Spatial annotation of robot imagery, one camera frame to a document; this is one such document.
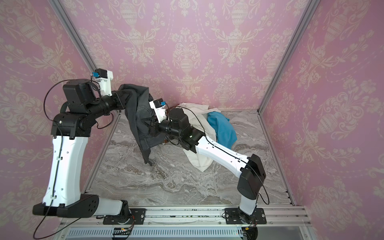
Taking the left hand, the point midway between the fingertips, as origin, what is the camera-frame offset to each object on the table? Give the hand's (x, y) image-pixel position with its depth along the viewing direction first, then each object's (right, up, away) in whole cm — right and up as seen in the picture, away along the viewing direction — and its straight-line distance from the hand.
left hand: (131, 93), depth 60 cm
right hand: (+3, -11, +4) cm, 12 cm away
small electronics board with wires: (-10, -65, +13) cm, 67 cm away
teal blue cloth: (+45, -19, +37) cm, 62 cm away
